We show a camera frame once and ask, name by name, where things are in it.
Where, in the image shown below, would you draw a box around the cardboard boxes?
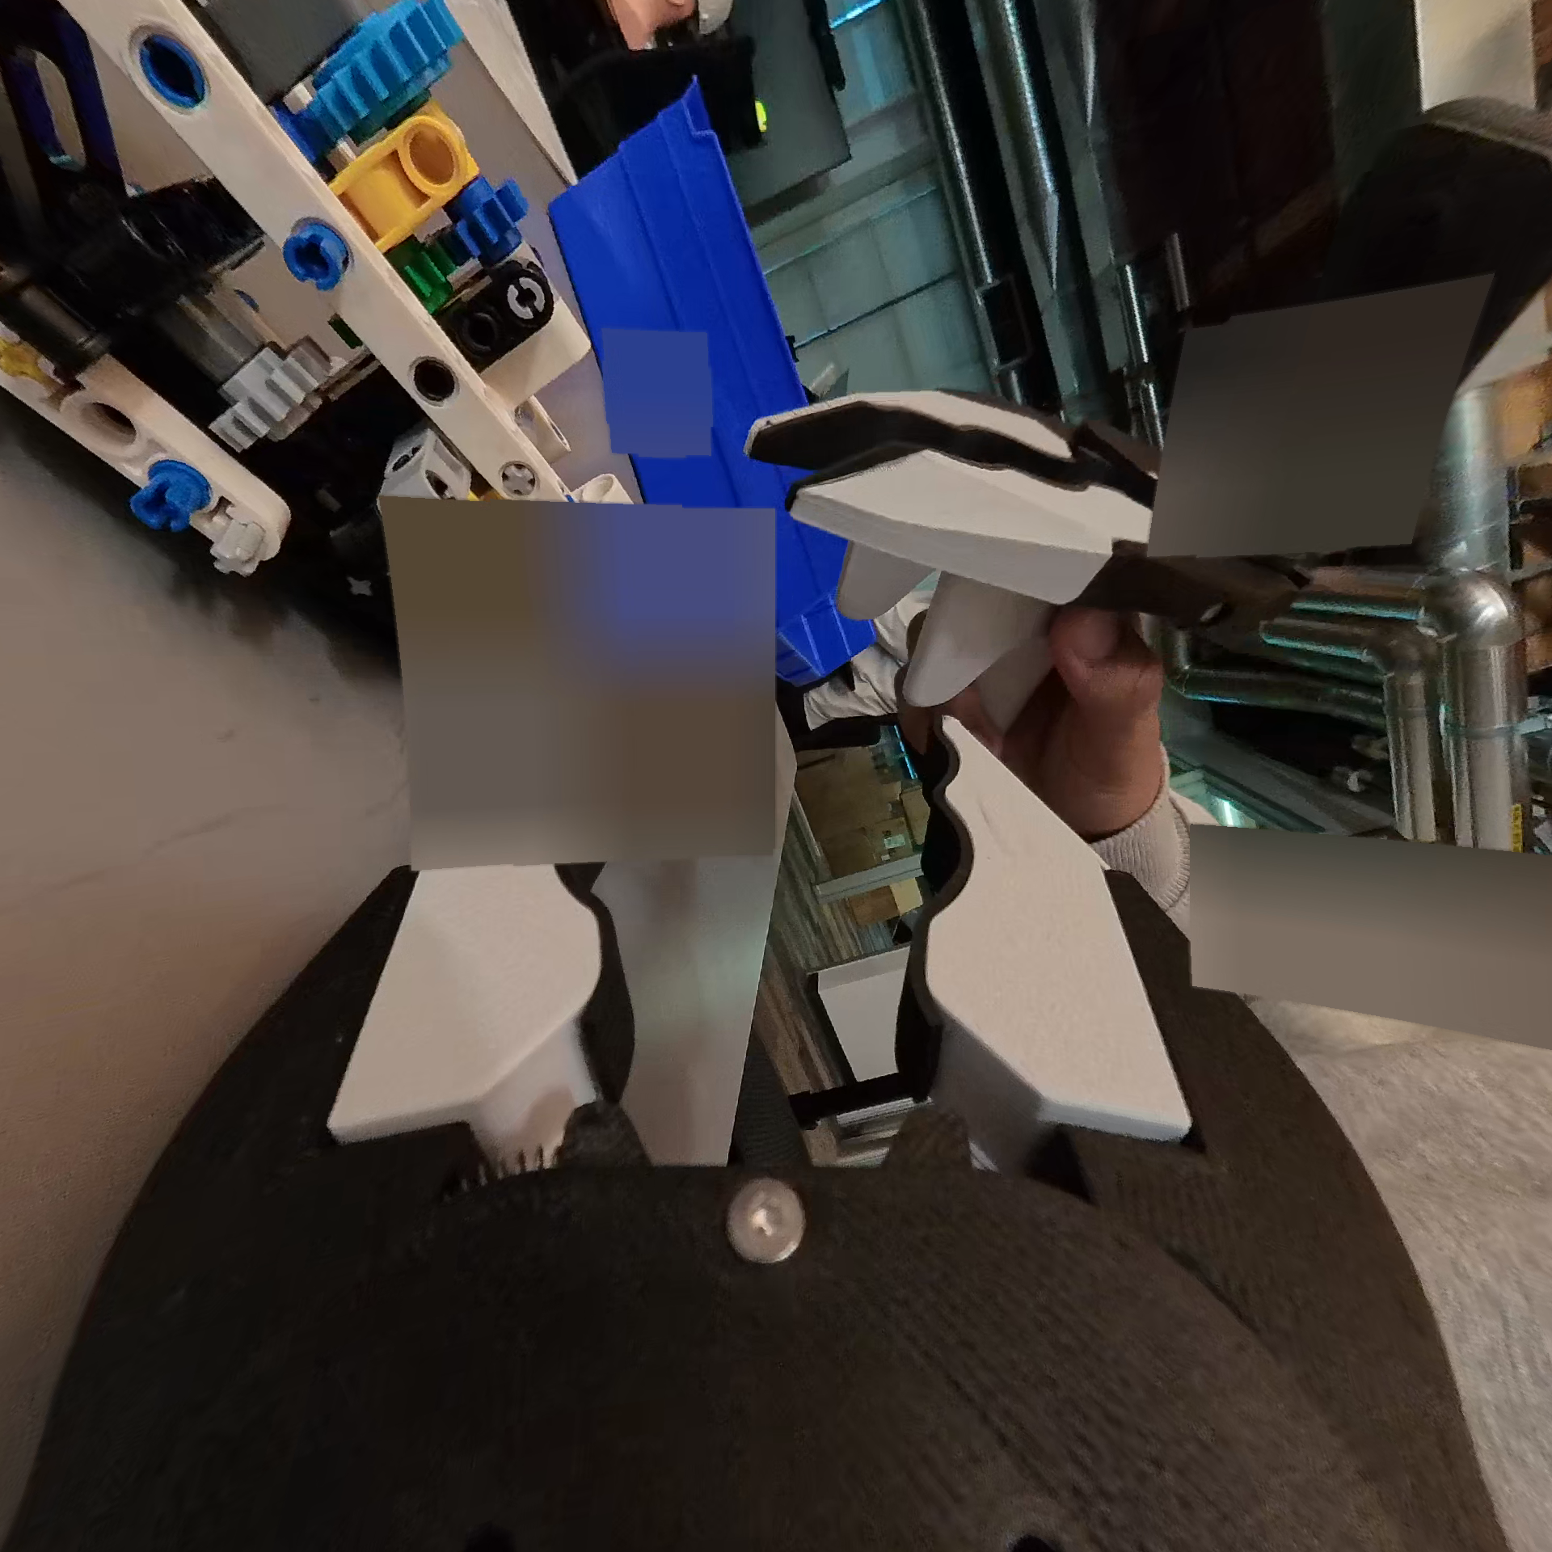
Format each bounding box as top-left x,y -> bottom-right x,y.
794,745 -> 929,930

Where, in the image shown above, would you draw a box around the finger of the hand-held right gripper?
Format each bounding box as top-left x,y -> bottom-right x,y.
786,453 -> 1156,623
743,389 -> 1083,493

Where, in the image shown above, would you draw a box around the person's right hand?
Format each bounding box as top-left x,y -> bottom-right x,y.
958,604 -> 1172,841

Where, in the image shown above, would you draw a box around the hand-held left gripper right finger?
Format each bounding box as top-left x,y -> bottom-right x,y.
896,716 -> 1195,1174

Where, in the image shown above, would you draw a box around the silver ventilation duct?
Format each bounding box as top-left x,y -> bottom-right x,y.
1158,363 -> 1552,850

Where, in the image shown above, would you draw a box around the lego helicopter model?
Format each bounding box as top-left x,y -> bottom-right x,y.
0,0 -> 638,596

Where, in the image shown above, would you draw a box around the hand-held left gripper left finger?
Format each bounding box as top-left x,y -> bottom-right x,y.
326,864 -> 638,1157

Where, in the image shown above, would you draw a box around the blue plastic bin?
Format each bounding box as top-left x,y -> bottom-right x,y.
547,78 -> 881,693

